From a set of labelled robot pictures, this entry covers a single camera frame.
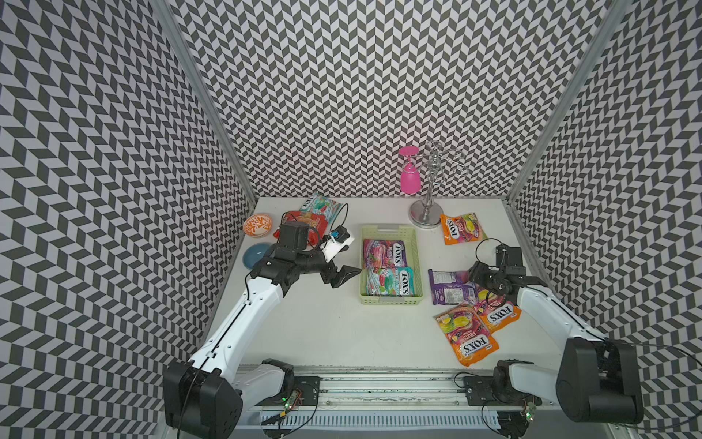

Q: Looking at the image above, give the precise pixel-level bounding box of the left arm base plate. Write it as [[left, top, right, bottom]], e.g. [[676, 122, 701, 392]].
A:
[[259, 376, 322, 408]]

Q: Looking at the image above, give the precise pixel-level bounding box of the purple candy bag back side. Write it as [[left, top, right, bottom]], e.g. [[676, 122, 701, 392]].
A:
[[428, 269, 479, 305]]

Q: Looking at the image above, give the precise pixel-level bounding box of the chrome glass holder stand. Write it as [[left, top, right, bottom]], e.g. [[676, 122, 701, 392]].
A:
[[409, 139, 448, 230]]

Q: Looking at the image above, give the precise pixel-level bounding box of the orange Fox's candy bag far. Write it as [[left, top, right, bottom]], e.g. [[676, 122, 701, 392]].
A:
[[441, 212, 487, 245]]

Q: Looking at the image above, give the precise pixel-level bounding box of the orange Fox's candy bag middle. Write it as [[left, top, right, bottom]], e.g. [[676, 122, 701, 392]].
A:
[[473, 294, 522, 334]]

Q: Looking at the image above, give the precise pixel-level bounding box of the pink plastic wine glass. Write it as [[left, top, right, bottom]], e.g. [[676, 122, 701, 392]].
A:
[[400, 146, 422, 195]]

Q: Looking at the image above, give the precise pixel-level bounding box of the teal Fox's mint candy bag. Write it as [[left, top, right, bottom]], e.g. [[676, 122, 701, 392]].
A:
[[366, 267, 416, 297]]

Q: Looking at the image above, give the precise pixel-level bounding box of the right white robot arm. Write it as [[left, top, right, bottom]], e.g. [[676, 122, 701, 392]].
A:
[[468, 243, 645, 424]]

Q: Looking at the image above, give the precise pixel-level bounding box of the teal mint candy bag far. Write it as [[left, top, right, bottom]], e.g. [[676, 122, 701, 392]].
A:
[[300, 193, 342, 223]]

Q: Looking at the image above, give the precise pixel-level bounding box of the orange Fox's candy bag near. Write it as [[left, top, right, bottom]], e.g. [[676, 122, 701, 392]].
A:
[[434, 305, 499, 368]]

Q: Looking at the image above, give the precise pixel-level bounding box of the green perforated plastic basket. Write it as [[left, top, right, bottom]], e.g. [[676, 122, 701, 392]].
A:
[[359, 224, 423, 305]]

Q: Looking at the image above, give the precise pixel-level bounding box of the orange fox's candy bag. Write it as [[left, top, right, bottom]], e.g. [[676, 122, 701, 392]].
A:
[[473, 294, 522, 334], [441, 212, 487, 245], [434, 305, 499, 368]]

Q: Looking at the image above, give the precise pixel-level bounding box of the aluminium front rail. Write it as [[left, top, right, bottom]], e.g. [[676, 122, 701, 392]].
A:
[[158, 368, 632, 439]]

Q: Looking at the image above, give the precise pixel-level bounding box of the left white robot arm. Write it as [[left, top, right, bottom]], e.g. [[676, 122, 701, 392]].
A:
[[162, 221, 361, 438]]

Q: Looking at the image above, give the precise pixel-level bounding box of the red cocoaland candy bag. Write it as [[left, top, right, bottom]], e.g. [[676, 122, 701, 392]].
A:
[[281, 210, 328, 250]]

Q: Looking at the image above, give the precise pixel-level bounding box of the aluminium frame post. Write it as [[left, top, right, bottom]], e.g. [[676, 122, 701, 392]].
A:
[[506, 0, 633, 205], [150, 0, 258, 204]]

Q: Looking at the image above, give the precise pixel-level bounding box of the orange patterned small bowl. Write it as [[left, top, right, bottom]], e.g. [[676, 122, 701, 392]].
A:
[[243, 213, 273, 238]]

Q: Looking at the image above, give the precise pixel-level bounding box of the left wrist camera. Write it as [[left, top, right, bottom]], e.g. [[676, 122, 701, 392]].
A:
[[320, 226, 355, 263]]

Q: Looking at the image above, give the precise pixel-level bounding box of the aluminium frame post left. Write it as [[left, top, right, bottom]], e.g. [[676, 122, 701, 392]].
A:
[[150, 0, 258, 204]]

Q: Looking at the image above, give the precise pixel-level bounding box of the blue small bowl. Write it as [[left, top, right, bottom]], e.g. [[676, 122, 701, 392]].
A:
[[242, 243, 272, 270]]

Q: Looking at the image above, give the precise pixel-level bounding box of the aluminium frame post right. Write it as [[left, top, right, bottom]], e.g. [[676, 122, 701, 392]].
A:
[[506, 0, 633, 205]]

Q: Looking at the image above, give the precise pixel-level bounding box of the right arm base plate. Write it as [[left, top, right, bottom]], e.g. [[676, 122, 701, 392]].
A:
[[459, 375, 543, 407]]

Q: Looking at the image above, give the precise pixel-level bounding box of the purple Fox's berries candy bag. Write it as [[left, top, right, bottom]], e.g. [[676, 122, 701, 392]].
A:
[[363, 239, 408, 269]]

